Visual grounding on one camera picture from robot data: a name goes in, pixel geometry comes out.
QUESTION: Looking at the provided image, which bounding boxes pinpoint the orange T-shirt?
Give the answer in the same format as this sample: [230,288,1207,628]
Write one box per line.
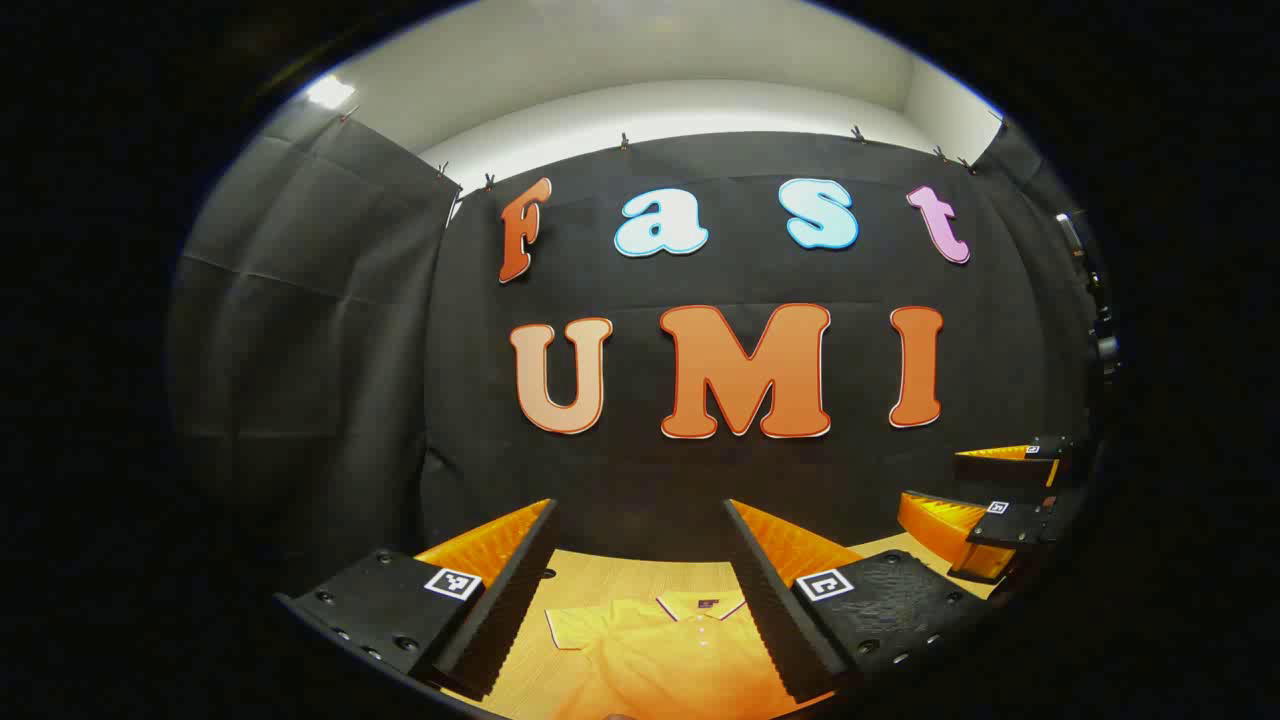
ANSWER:
[545,590,801,720]

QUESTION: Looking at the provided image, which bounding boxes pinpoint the black backdrop cloth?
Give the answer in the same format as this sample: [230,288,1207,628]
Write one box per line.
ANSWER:
[170,100,1101,601]

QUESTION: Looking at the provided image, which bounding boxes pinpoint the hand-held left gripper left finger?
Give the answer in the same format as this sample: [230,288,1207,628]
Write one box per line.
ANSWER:
[275,498,559,701]

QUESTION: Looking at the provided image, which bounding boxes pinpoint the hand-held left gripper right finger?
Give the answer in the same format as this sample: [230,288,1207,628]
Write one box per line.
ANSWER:
[722,498,991,706]

